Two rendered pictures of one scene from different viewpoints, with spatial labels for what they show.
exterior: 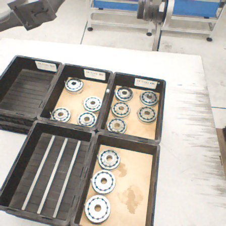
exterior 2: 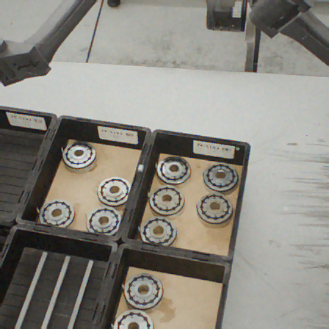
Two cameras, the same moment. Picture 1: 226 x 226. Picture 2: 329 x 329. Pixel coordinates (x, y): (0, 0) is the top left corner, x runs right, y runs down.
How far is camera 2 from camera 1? 0.64 m
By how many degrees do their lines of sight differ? 4
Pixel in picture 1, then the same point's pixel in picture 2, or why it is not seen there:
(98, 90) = (125, 164)
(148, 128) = (217, 236)
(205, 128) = not seen: outside the picture
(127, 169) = (176, 309)
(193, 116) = (314, 209)
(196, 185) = not seen: outside the picture
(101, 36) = (139, 18)
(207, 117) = not seen: outside the picture
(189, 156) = (299, 286)
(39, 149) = (20, 276)
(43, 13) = (31, 67)
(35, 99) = (9, 185)
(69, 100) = (71, 184)
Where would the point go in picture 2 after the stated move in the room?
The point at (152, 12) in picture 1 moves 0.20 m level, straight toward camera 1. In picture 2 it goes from (221, 19) to (209, 66)
